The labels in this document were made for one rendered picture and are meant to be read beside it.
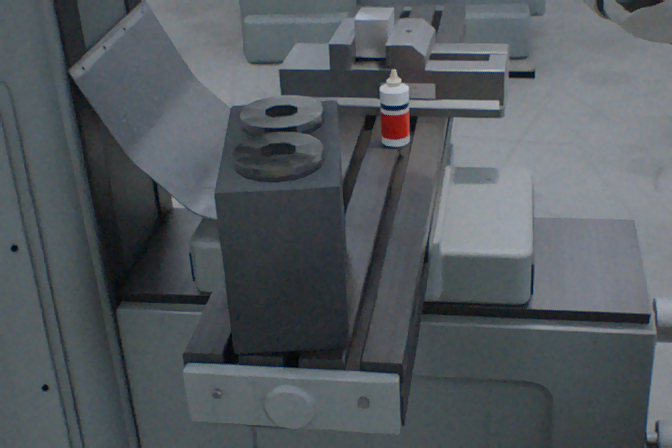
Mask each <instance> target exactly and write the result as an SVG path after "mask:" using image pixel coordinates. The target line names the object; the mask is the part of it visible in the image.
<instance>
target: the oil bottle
mask: <svg viewBox="0 0 672 448"><path fill-rule="evenodd" d="M379 91H381V122H382V142H383V143H384V144H385V145H387V146H391V147H398V146H403V145H405V144H407V143H409V142H410V112H409V87H408V86H407V85H404V84H401V80H400V79H398V78H397V73H396V70H395V69H392V71H391V76H390V79H388V80H387V84H386V85H384V86H382V87H381V89H379Z"/></svg>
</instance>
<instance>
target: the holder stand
mask: <svg viewBox="0 0 672 448"><path fill-rule="evenodd" d="M340 144H341V142H340V132H339V114H338V103H337V101H335V100H331V101H315V100H313V98H310V97H305V96H300V95H279V96H272V97H265V98H262V100H258V101H255V102H252V103H251V104H249V105H240V106H232V107H231V110H230V116H229V121H228V126H227V132H226V137H225V142H224V147H223V152H222V158H221V163H220V168H219V173H218V179H217V185H215V186H216V190H214V203H216V212H217V220H218V228H219V236H220V245H221V252H222V260H223V269H224V277H225V285H226V293H227V302H228V310H229V318H230V327H231V335H232V342H233V350H234V353H235V354H255V353H274V352H293V350H313V349H332V348H347V347H349V345H350V330H349V306H348V282H347V259H346V237H345V220H344V202H343V185H342V167H341V149H340Z"/></svg>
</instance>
